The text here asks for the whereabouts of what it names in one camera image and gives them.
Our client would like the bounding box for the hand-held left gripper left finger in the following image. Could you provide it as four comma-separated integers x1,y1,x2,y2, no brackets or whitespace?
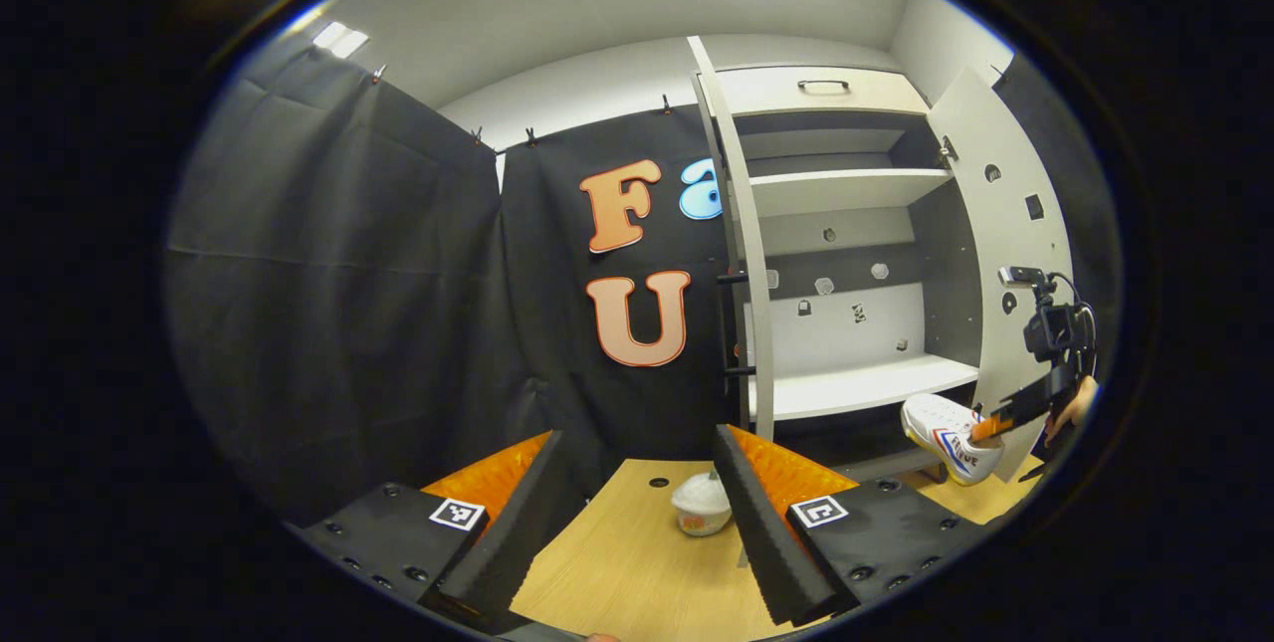
284,430,570,633

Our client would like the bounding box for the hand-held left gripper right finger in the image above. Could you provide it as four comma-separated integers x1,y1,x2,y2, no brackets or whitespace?
711,423,986,628

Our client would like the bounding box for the small ceiling light panel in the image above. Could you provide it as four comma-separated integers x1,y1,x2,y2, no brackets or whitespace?
313,21,370,60

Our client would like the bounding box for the white shoe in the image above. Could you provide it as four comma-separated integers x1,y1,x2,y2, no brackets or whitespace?
901,393,1004,486

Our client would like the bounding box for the white shoe cabinet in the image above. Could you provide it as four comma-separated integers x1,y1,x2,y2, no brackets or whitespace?
697,63,986,484

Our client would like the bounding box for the white lidded food cup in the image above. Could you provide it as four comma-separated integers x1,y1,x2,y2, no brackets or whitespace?
672,471,736,537

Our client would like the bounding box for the black backdrop cloth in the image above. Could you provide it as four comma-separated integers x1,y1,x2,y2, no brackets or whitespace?
164,20,1121,524

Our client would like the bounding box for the white shoe cabinet door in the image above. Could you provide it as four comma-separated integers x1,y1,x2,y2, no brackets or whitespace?
687,35,777,444
926,65,1076,484

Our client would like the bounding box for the black door handle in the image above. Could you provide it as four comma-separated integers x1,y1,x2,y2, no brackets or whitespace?
715,269,755,380

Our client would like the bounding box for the white cabinet drawer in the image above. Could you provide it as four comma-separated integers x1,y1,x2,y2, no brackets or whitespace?
712,65,932,115

